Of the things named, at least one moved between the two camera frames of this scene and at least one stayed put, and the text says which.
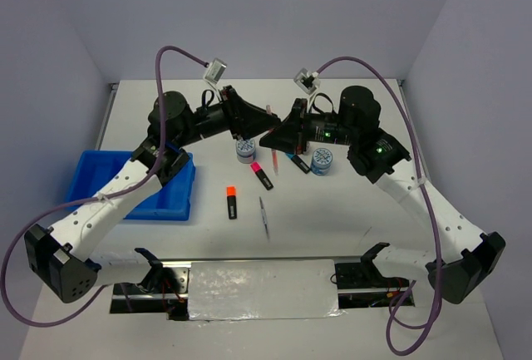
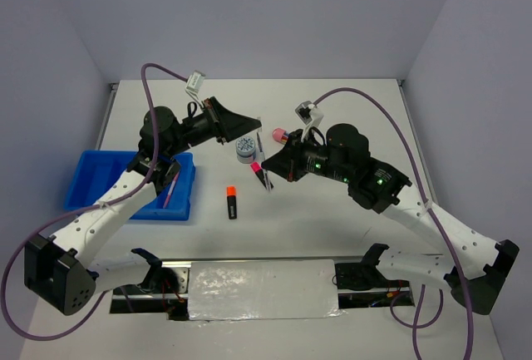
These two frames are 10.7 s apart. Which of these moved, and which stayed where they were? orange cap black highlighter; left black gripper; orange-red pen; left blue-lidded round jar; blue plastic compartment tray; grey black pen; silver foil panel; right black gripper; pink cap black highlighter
Moved: right black gripper; grey black pen; left black gripper; orange-red pen
Stayed: orange cap black highlighter; silver foil panel; pink cap black highlighter; blue plastic compartment tray; left blue-lidded round jar
